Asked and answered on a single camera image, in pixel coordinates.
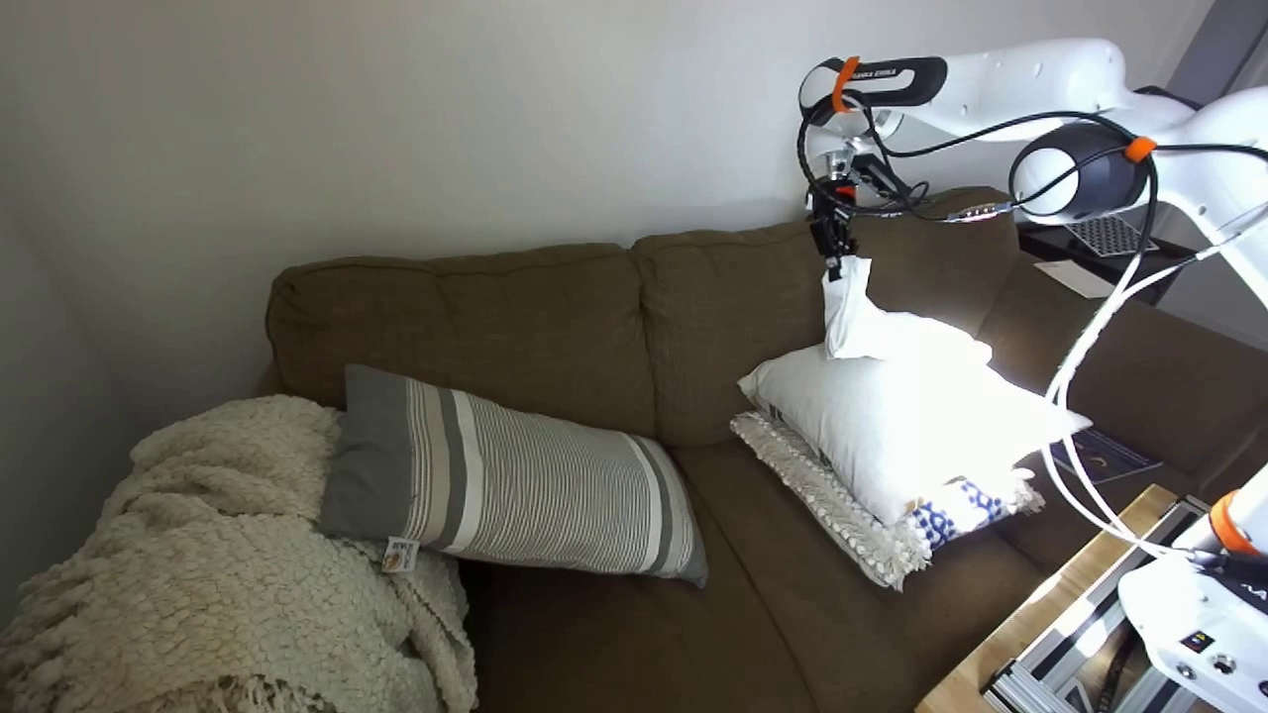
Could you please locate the aluminium mounting frame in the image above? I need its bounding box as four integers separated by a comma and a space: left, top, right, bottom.
986, 500, 1212, 713

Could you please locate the grey striped pillow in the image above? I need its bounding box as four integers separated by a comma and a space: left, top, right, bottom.
314, 361, 714, 588

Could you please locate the cream knitted blanket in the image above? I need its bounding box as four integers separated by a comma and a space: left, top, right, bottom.
0, 390, 484, 713

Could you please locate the wooden robot table board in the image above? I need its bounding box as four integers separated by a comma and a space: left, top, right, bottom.
916, 477, 1207, 713

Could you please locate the white cloth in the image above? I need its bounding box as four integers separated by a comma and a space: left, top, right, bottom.
814, 254, 998, 376

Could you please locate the white cable bundle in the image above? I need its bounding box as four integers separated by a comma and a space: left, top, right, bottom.
1038, 192, 1268, 561

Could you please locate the checkerboard pattern board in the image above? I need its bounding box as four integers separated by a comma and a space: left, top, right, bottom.
1056, 213, 1155, 261

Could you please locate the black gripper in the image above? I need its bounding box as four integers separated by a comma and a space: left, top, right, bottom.
805, 172, 862, 277

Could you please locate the dark wooden side table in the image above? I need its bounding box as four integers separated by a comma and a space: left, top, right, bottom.
1010, 209, 1200, 303

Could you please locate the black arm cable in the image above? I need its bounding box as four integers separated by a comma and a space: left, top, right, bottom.
797, 56, 1170, 228

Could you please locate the brown fabric sofa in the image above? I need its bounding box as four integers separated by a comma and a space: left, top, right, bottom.
257, 182, 1268, 713

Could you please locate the dark blue book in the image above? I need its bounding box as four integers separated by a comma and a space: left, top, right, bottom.
1064, 427, 1163, 489

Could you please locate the lace trimmed blue patterned pillow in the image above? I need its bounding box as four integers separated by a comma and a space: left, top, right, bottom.
726, 409, 1048, 594

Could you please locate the white pillow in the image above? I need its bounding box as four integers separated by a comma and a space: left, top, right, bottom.
738, 332, 1096, 529

